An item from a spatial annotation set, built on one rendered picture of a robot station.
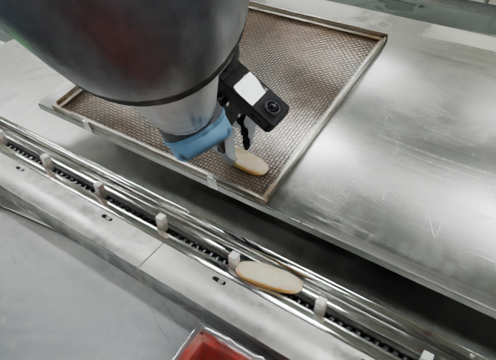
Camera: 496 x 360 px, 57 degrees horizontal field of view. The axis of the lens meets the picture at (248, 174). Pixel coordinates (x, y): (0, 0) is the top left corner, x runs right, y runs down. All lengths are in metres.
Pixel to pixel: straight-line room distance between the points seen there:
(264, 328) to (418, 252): 0.24
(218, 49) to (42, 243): 0.67
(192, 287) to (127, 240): 0.14
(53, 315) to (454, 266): 0.56
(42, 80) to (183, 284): 0.77
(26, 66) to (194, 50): 1.20
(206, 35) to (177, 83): 0.03
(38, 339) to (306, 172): 0.46
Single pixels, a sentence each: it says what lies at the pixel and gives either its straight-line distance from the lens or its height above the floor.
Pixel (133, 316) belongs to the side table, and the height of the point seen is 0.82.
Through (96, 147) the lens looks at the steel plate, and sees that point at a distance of 0.98.
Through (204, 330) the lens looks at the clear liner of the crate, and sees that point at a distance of 0.54.
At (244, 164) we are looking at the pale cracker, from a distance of 0.75.
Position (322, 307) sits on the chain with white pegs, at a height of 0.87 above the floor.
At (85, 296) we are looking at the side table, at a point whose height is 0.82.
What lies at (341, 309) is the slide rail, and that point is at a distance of 0.65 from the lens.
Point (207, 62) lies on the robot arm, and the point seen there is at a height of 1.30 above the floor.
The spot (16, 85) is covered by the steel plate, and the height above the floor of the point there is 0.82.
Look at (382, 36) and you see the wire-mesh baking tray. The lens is 1.04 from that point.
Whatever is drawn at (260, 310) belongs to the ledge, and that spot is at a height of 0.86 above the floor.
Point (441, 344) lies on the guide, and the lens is 0.64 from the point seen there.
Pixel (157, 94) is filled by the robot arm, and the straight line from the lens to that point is 0.19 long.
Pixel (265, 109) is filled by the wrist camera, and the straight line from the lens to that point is 0.62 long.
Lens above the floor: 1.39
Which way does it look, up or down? 41 degrees down
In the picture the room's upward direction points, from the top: straight up
